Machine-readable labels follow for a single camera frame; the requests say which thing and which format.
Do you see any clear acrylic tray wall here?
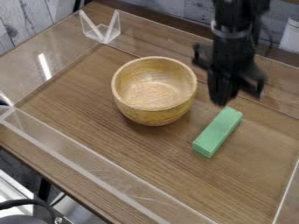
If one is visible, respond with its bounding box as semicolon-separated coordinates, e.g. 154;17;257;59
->
0;3;299;224

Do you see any white cylindrical container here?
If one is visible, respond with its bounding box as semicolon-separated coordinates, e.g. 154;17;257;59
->
279;17;299;53

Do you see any black table leg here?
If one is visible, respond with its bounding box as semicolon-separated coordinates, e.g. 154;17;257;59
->
38;178;52;201

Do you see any brown wooden bowl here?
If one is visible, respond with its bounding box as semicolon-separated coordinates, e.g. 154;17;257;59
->
111;56;198;126

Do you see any clear acrylic corner bracket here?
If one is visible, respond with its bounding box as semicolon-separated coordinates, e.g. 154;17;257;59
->
79;10;122;45

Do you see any green rectangular block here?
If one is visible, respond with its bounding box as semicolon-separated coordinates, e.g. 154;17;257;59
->
191;107;243;158

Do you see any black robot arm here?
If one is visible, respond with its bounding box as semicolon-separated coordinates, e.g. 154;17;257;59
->
193;0;271;107

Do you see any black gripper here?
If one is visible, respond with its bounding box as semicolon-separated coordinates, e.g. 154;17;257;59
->
191;27;267;106

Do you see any black cable loop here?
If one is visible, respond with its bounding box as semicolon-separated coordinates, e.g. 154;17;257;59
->
0;199;56;224

